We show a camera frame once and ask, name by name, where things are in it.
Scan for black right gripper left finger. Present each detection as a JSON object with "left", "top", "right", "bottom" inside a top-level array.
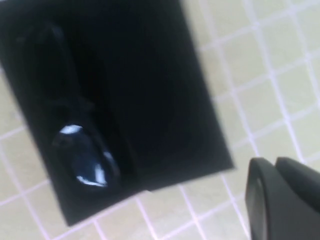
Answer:
[{"left": 246, "top": 157, "right": 320, "bottom": 240}]

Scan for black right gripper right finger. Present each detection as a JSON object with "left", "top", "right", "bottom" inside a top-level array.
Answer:
[{"left": 274, "top": 156, "right": 320, "bottom": 216}]

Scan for black glasses case printed side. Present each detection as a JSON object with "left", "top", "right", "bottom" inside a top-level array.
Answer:
[{"left": 0, "top": 0, "right": 236, "bottom": 227}]

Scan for black frame glasses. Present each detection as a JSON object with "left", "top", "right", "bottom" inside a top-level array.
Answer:
[{"left": 14, "top": 21, "right": 121, "bottom": 191}]

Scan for green checkered tablecloth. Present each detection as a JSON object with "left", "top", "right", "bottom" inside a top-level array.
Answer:
[{"left": 0, "top": 0, "right": 320, "bottom": 240}]

